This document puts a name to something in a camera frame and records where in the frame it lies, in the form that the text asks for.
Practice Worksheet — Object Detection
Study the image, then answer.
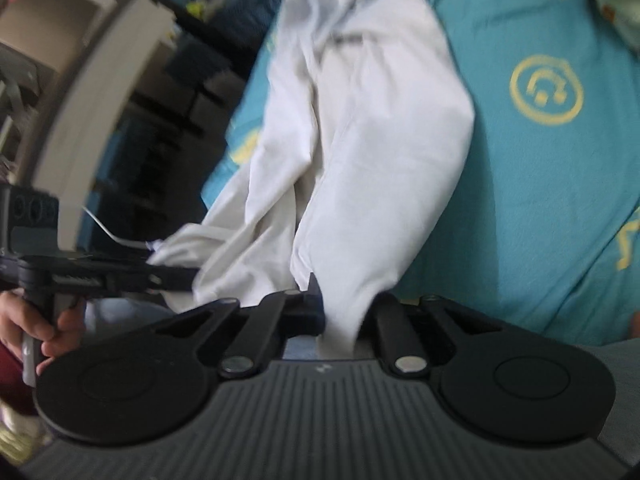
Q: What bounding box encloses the person left hand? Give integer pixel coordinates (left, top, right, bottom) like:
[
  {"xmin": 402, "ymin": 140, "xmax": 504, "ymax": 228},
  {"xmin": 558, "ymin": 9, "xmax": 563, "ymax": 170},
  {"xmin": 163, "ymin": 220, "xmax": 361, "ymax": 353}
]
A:
[{"xmin": 1, "ymin": 289, "xmax": 86, "ymax": 375}]

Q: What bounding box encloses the white charging cable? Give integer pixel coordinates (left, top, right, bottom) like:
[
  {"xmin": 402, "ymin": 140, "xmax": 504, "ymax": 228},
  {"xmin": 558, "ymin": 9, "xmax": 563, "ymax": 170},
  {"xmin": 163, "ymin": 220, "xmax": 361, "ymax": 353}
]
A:
[{"xmin": 81, "ymin": 206, "xmax": 151, "ymax": 252}]

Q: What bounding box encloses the white t-shirt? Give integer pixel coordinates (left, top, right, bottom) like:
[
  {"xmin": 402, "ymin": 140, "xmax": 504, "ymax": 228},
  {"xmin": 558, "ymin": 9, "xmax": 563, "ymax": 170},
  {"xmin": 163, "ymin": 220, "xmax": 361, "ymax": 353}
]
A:
[{"xmin": 152, "ymin": 0, "xmax": 474, "ymax": 358}]

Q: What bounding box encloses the red sleeve forearm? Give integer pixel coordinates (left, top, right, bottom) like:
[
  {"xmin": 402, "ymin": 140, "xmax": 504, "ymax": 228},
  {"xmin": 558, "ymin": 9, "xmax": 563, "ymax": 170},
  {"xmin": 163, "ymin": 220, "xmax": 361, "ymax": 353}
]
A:
[{"xmin": 0, "ymin": 344, "xmax": 37, "ymax": 416}]

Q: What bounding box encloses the white dark-edged table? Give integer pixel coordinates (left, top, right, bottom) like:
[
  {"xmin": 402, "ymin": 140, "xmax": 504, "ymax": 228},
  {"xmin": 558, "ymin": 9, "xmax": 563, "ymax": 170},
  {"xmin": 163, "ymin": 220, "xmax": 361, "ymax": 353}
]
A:
[{"xmin": 11, "ymin": 0, "xmax": 174, "ymax": 249}]

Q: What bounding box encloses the teal patterned bed sheet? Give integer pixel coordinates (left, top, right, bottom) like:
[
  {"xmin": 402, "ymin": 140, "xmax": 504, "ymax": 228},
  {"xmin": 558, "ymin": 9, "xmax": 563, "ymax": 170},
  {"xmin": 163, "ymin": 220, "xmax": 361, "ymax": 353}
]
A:
[{"xmin": 199, "ymin": 0, "xmax": 640, "ymax": 361}]

